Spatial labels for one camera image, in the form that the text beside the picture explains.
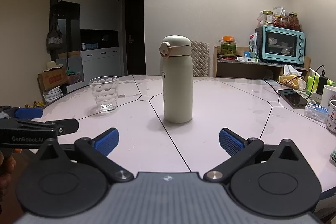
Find cream bottle cap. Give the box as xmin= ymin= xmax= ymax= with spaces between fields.
xmin=160 ymin=35 xmax=192 ymax=60

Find glass jar with pale contents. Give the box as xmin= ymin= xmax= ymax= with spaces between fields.
xmin=258 ymin=10 xmax=274 ymax=28

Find green and white bag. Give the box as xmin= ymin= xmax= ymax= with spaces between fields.
xmin=248 ymin=33 xmax=259 ymax=59

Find clear dimpled glass cup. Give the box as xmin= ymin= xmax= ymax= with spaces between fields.
xmin=89 ymin=76 xmax=119 ymax=113

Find yellow floor toys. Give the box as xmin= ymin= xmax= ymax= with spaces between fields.
xmin=25 ymin=101 xmax=44 ymax=109

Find teal toaster oven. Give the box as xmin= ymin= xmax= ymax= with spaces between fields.
xmin=256 ymin=25 xmax=305 ymax=67

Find wooden side shelf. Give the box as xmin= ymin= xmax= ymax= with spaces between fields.
xmin=213 ymin=46 xmax=311 ymax=81

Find pickle jar with orange lid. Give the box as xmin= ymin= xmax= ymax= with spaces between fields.
xmin=220 ymin=36 xmax=237 ymax=57

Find cream insulated bottle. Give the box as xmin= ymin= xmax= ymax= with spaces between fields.
xmin=161 ymin=55 xmax=194 ymax=124

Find white and black cabinet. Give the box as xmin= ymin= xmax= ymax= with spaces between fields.
xmin=50 ymin=0 xmax=121 ymax=85

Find chair with quilted cover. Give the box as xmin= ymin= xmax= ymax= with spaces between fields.
xmin=190 ymin=40 xmax=210 ymax=77

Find tall jar of red contents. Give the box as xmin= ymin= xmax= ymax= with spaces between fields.
xmin=288 ymin=12 xmax=300 ymax=31

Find yellow tissue pack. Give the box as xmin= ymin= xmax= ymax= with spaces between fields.
xmin=279 ymin=65 xmax=306 ymax=91

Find black power bank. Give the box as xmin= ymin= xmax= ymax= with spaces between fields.
xmin=316 ymin=70 xmax=328 ymax=95

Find person's left hand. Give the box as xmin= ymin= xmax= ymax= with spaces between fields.
xmin=0 ymin=148 xmax=23 ymax=197

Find patterned white mug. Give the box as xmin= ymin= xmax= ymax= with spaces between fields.
xmin=326 ymin=100 xmax=336 ymax=134

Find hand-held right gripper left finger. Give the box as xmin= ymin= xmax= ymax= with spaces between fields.
xmin=39 ymin=128 xmax=134 ymax=184

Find black charging cable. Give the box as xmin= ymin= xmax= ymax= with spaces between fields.
xmin=263 ymin=65 xmax=326 ymax=96

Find leaning flat boards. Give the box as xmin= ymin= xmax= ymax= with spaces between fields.
xmin=56 ymin=51 xmax=85 ymax=83

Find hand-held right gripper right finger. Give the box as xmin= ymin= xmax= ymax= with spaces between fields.
xmin=203 ymin=128 xmax=299 ymax=183

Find small jar of red contents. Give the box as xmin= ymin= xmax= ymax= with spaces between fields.
xmin=275 ymin=15 xmax=289 ymax=28

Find straw hat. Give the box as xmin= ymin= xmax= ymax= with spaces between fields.
xmin=45 ymin=61 xmax=64 ymax=71

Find grey hanging bag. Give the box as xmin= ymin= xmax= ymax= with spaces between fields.
xmin=47 ymin=15 xmax=64 ymax=53

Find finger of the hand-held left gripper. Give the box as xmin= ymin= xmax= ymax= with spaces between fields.
xmin=0 ymin=105 xmax=44 ymax=120
xmin=0 ymin=118 xmax=79 ymax=139

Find cardboard box with red print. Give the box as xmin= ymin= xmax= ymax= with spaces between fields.
xmin=37 ymin=67 xmax=68 ymax=91

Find dark door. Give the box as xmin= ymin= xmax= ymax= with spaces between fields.
xmin=125 ymin=0 xmax=146 ymax=75

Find black smartphone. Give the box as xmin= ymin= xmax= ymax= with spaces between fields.
xmin=278 ymin=89 xmax=309 ymax=109

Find clear pack with blue label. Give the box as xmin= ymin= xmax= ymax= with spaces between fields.
xmin=304 ymin=103 xmax=329 ymax=124

